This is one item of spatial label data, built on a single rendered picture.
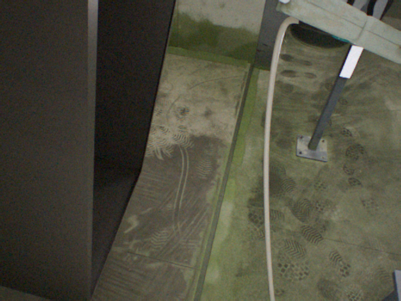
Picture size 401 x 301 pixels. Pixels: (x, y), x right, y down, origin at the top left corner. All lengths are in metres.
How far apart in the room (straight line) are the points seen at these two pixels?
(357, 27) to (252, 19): 2.15
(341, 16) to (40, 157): 0.52
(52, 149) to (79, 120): 0.09
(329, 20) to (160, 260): 1.42
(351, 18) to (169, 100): 1.99
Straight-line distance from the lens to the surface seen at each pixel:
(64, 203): 0.68
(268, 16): 2.75
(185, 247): 1.80
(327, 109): 2.15
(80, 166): 0.56
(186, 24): 2.90
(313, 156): 2.34
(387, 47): 0.71
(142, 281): 1.74
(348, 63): 1.95
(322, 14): 0.60
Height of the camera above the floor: 1.66
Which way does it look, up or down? 48 degrees down
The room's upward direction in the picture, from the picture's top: 5 degrees clockwise
